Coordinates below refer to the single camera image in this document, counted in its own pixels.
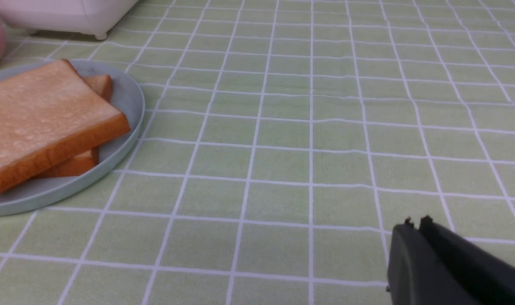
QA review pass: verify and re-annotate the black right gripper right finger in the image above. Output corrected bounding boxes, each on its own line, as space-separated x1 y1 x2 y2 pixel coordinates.
418 216 515 305

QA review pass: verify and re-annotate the light blue round plate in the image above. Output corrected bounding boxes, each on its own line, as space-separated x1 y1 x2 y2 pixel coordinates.
0 59 145 216

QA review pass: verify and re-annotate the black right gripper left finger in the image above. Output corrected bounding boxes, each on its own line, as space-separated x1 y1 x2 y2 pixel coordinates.
387 217 480 305

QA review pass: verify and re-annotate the toast slice orange crust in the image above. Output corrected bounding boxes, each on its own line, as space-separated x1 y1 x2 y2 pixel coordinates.
0 58 130 194

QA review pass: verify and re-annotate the white two-slot toaster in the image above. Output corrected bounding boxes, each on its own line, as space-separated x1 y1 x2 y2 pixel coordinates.
0 0 137 41

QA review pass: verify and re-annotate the green checked tablecloth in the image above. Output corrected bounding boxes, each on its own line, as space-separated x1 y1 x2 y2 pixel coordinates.
0 0 515 305

